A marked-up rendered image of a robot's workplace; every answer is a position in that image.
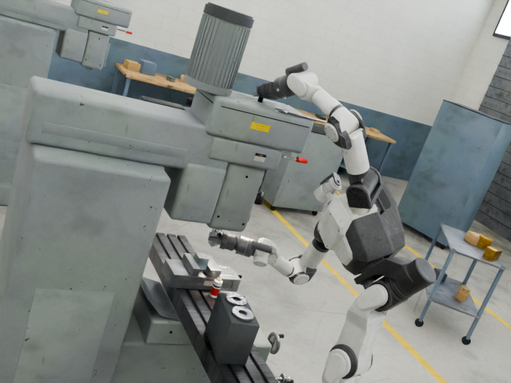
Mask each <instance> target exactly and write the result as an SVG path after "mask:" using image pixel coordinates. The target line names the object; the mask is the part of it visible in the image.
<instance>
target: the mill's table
mask: <svg viewBox="0 0 511 383"><path fill-rule="evenodd" d="M184 253H189V254H191V255H192V257H193V258H194V255H195V250H194V249H193V247H192V246H191V245H190V243H189V241H188V239H187V238H186V237H185V236H181V235H178V236H177V237H176V235H175V234H167V235H165V233H156V235H155V236H154V241H153V243H152V246H151V250H150V254H149V256H148V257H149V258H150V260H151V263H152V265H153V266H154V269H155V271H156V272H157V275H158V277H159V278H160V281H161V283H162V284H163V287H164V289H165V290H166V292H167V295H168V296H169V298H170V301H171V302H172V304H173V307H174V309H175V310H176V313H177V315H178V316H179V319H180V321H181V323H182V326H183V327H184V329H185V331H186V333H187V335H188V337H189V339H190V341H191V343H192V345H193V347H194V349H195V351H196V353H197V355H198V357H199V359H200V361H201V363H202V365H203V367H204V369H205V371H206V373H207V375H208V377H209V379H210V381H211V383H278V380H277V379H276V377H275V376H274V375H273V373H272V371H271V370H270V368H269V367H268V365H267V363H266V362H265V360H264V359H263V358H262V355H261V354H260V352H259V351H258V350H257V348H256V346H255V344H253V345H252V349H251V351H250V354H249V357H248V359H247V361H246V364H245V365H244V366H242V365H234V364H224V363H217V360H216V358H215V355H214V352H213V350H212V347H211V344H210V341H209V339H208V335H207V333H206V330H205V329H206V327H207V324H208V320H209V318H210V316H211V312H212V309H213V307H214V303H215V300H216V298H212V297H210V292H211V291H210V290H195V289H183V288H171V287H170V285H169V284H168V282H167V280H166V278H165V276H164V275H163V272H162V269H163V265H164V262H165V259H173V260H182V259H183V255H184Z"/></svg>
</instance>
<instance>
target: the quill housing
mask: <svg viewBox="0 0 511 383"><path fill-rule="evenodd" d="M226 171H227V173H226V175H225V178H224V183H223V185H222V188H221V192H220V194H219V197H218V200H217V203H216V206H215V209H214V213H213V215H212V218H211V222H210V223H206V224H207V225H208V227H210V228H212V229H222V230H229V231H235V232H242V231H244V229H245V228H246V224H247V222H248V219H249V216H250V214H251V211H252V207H253V205H254V202H255V199H256V196H257V194H258V191H259V187H260V185H261V182H262V179H263V176H264V173H265V171H264V169H260V168H256V167H251V166H244V165H240V164H235V163H228V166H227V170H226Z"/></svg>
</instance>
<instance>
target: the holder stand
mask: <svg viewBox="0 0 511 383"><path fill-rule="evenodd" d="M259 327H260V325H259V323H258V321H257V319H256V317H255V315H254V313H253V311H252V309H251V307H250V305H249V303H248V302H247V300H246V297H245V296H241V295H240V294H237V293H218V295H217V298H216V300H215V303H214V307H213V309H212V312H211V316H210V318H209V320H208V324H207V327H206V329H205V330H206V333H207V335H208V339H209V341H210V344H211V347H212V350H213V352H214V355H215V358H216V360H217V363H224V364H234V365H242V366H244V365H245V364H246V361H247V359H248V357H249V354H250V351H251V349H252V345H253V343H254V341H255V338H256V335H257V333H258V331H259Z"/></svg>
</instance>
